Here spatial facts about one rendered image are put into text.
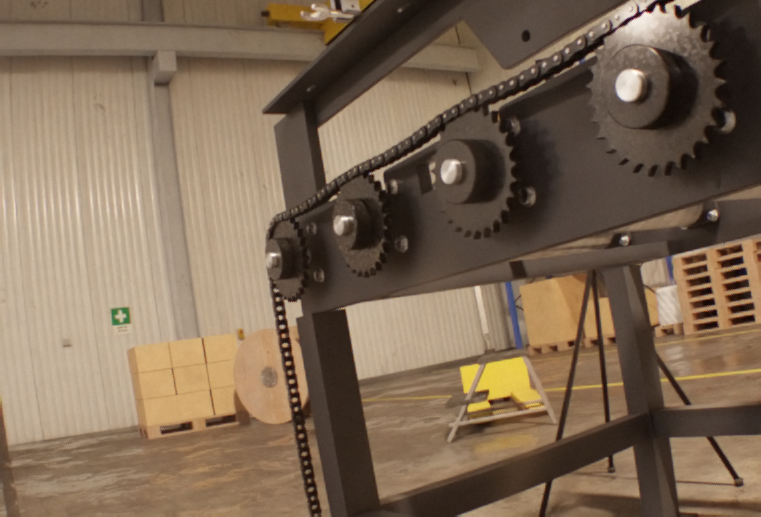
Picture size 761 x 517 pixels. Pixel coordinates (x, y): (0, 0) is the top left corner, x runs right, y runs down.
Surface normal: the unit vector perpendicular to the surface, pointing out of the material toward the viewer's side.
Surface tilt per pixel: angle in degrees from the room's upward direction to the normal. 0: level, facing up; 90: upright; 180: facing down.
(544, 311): 90
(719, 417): 90
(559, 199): 90
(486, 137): 90
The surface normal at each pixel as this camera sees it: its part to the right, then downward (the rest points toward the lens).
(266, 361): -0.50, -0.03
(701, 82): -0.84, 0.07
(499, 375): -0.11, -0.11
